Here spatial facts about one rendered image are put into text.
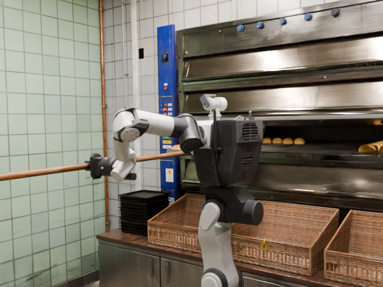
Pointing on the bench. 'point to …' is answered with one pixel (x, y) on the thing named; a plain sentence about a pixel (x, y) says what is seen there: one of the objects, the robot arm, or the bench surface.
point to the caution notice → (169, 175)
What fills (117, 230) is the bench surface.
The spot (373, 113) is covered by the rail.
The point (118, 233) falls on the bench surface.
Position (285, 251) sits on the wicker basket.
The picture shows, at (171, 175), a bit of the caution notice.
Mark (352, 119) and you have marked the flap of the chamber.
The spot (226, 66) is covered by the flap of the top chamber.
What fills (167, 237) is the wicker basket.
